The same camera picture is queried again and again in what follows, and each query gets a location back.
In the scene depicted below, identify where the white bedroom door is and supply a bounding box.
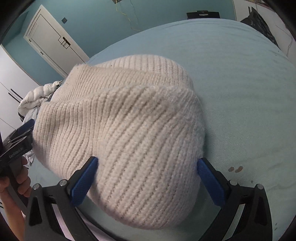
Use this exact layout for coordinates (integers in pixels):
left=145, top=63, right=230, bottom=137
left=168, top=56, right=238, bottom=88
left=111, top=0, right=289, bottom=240
left=23, top=5, right=89, bottom=78

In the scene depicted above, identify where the person's left hand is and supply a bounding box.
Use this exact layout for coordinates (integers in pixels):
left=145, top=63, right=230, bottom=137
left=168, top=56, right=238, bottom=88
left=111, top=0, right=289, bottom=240
left=1, top=157, right=32, bottom=201

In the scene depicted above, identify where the white puffer jacket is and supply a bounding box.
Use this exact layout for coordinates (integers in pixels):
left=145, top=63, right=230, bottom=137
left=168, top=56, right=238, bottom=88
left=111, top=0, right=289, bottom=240
left=18, top=80, right=63, bottom=121

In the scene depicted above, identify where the white wardrobe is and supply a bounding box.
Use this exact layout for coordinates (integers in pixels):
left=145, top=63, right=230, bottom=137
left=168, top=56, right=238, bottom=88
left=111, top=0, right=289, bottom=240
left=0, top=47, right=39, bottom=139

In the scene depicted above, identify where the light blue bed sheet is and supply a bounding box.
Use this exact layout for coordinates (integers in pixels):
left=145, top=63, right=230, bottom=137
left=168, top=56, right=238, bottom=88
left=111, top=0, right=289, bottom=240
left=88, top=19, right=295, bottom=240

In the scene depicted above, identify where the black plastic bag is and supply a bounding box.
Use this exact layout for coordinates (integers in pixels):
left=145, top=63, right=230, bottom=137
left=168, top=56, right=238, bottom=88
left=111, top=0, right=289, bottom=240
left=240, top=7, right=278, bottom=47

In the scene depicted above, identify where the black flat box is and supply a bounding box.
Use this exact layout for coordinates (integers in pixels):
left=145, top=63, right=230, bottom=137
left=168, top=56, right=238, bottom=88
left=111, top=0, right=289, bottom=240
left=187, top=11, right=220, bottom=20

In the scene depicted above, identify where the yellow hanging cable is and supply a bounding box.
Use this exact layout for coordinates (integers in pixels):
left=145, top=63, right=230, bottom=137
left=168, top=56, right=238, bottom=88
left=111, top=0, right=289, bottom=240
left=114, top=0, right=142, bottom=32

